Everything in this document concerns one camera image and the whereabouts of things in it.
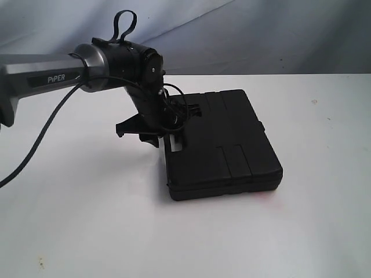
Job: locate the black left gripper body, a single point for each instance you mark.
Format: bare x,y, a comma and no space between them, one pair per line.
156,112

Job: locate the black plastic tool case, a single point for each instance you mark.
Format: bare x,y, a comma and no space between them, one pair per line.
225,151

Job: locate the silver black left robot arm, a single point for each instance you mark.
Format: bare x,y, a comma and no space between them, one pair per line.
97,67

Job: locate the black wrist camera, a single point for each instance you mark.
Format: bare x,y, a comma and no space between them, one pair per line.
133,125

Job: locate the white backdrop cloth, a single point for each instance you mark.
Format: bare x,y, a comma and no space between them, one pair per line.
206,37

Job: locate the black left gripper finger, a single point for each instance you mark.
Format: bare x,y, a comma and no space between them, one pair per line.
150,138

